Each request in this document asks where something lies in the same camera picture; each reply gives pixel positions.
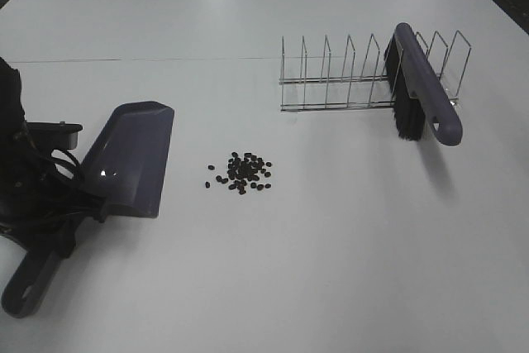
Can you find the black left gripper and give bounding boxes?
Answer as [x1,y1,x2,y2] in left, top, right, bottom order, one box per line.
[1,137,83,258]

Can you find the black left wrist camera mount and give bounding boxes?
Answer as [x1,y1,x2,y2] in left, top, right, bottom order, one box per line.
[26,122,83,150]

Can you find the purple hand brush black bristles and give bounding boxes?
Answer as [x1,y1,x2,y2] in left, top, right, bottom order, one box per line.
[384,22,463,146]

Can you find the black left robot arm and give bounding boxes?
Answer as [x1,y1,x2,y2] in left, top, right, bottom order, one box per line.
[1,60,83,258]

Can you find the chrome wire dish rack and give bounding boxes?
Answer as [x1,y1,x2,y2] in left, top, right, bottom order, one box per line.
[279,31,472,112]

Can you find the dark coffee bean pile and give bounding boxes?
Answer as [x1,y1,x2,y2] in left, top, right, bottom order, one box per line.
[203,151,273,195]

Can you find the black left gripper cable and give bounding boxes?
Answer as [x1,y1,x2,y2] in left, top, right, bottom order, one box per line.
[39,148,107,224]

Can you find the purple plastic dustpan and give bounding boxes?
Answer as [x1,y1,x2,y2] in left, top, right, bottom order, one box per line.
[1,101,174,318]

